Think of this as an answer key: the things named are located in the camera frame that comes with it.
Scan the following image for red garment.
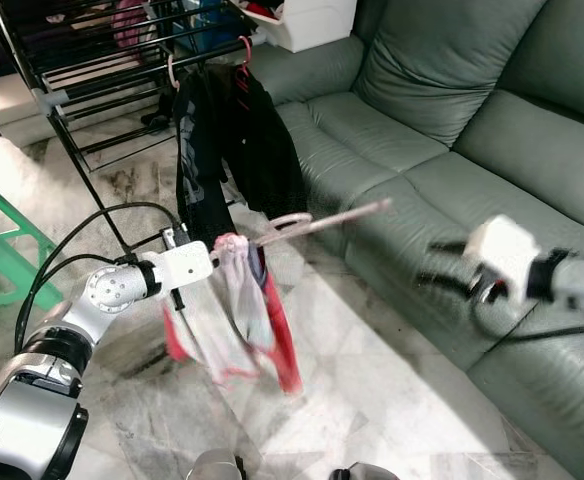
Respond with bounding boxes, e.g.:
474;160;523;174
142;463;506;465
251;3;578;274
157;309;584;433
162;232;304;397

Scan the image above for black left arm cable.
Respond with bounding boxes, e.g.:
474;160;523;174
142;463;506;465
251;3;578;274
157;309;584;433
34;252;143;321
14;202;188;353

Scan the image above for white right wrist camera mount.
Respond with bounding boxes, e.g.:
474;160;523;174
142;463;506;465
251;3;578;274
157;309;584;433
464;214;542;298

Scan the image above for blue garment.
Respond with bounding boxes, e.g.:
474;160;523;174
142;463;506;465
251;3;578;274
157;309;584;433
170;0;228;56

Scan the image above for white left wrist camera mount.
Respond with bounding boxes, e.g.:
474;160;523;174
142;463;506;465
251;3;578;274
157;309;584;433
152;240;216;295

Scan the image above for robot left leg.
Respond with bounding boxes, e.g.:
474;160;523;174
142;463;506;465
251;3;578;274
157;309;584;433
185;449;245;480

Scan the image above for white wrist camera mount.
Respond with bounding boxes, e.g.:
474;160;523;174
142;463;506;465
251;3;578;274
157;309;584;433
464;214;542;298
152;240;216;295

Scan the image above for white storage box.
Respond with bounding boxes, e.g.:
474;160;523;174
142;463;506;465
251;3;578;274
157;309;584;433
234;0;359;54

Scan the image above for pink plastic hanger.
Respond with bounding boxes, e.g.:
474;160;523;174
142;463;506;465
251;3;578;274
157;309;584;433
252;197;394;249
167;55;183;93

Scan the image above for red plastic hanger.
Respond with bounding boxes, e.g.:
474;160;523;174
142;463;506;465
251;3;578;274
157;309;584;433
236;36;256;73

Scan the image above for grey green leather sofa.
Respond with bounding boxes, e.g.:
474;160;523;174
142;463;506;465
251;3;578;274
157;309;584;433
247;0;584;480

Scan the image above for black metal drying rack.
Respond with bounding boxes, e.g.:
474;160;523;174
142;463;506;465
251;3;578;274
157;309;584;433
0;0;263;256

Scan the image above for black garment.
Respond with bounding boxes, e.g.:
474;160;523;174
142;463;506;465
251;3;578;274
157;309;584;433
217;62;310;223
175;68;235;248

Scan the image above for pink purple garment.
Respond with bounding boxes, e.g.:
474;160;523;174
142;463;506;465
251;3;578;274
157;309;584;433
110;0;150;53

